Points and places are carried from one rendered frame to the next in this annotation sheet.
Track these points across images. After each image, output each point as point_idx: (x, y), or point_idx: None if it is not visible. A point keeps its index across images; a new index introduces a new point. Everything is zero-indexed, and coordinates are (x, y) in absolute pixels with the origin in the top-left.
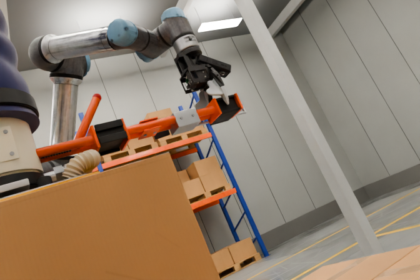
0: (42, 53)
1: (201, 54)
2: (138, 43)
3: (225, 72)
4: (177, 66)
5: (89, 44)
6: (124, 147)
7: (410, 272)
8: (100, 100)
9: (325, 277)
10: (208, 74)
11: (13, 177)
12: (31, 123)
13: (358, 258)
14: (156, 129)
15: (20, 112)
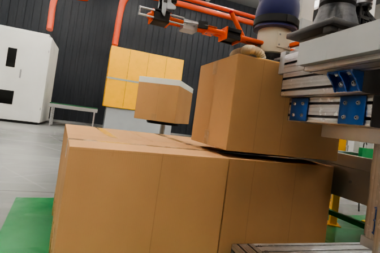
0: None
1: None
2: None
3: None
4: None
5: None
6: (223, 39)
7: (115, 135)
8: (229, 14)
9: (109, 143)
10: None
11: None
12: (259, 27)
13: (69, 139)
14: (204, 34)
15: (255, 32)
